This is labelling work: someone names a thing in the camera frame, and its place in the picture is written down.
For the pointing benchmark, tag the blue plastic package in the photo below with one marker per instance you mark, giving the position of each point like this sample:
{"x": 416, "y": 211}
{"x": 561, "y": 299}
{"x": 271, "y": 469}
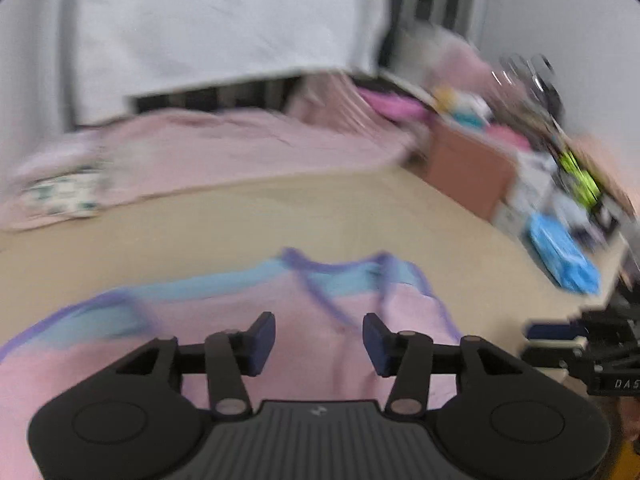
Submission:
{"x": 562, "y": 257}

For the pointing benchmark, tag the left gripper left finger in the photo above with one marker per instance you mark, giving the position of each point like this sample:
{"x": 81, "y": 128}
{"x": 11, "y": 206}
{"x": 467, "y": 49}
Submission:
{"x": 229, "y": 357}

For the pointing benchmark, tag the beige bed sheet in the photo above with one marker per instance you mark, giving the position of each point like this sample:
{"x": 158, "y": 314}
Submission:
{"x": 488, "y": 281}

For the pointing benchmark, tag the white green patterned cloth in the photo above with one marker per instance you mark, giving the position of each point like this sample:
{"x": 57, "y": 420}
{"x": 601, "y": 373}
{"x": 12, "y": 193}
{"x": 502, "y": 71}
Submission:
{"x": 69, "y": 196}

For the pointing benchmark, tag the magenta cloth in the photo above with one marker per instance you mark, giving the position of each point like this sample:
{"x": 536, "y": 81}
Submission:
{"x": 396, "y": 107}

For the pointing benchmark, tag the pink blanket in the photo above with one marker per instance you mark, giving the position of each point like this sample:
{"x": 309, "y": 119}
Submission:
{"x": 325, "y": 127}

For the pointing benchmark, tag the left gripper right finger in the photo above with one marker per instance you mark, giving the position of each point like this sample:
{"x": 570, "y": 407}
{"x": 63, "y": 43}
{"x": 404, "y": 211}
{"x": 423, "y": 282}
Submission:
{"x": 407, "y": 357}

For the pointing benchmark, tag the pink garment with purple trim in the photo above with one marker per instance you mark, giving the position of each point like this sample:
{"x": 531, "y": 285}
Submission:
{"x": 318, "y": 353}

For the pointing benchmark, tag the white hanging sheet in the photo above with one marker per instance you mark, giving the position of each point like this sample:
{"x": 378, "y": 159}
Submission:
{"x": 126, "y": 49}

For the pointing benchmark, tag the neon yellow item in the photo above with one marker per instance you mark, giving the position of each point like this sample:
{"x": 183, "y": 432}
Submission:
{"x": 578, "y": 181}

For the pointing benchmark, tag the brown cardboard box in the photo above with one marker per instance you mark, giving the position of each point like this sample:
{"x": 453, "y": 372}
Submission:
{"x": 468, "y": 170}

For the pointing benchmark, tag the black bed frame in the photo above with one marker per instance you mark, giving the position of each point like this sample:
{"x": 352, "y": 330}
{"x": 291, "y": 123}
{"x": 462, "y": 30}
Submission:
{"x": 266, "y": 94}

